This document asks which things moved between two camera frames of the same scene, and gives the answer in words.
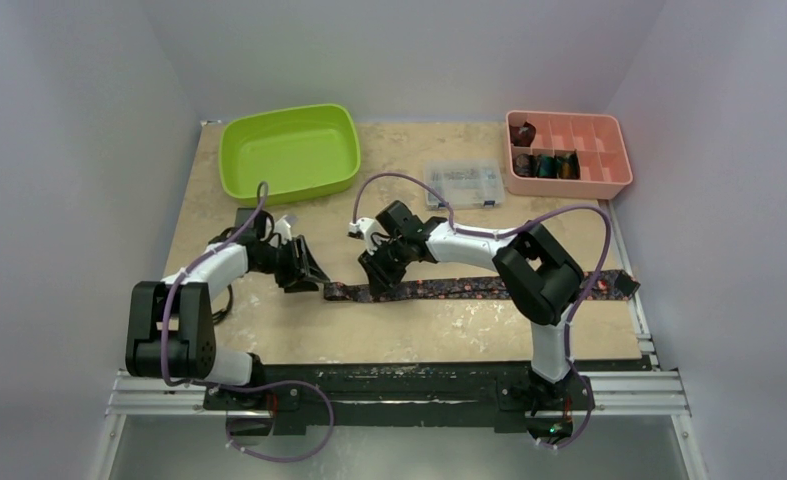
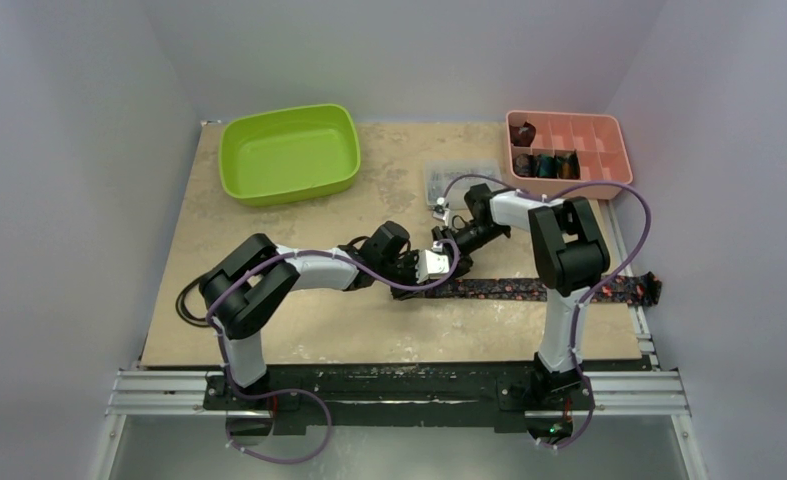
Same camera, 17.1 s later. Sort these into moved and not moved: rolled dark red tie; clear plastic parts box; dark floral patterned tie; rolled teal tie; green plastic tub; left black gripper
Moved: dark floral patterned tie; left black gripper
Not moved: clear plastic parts box; green plastic tub; rolled dark red tie; rolled teal tie
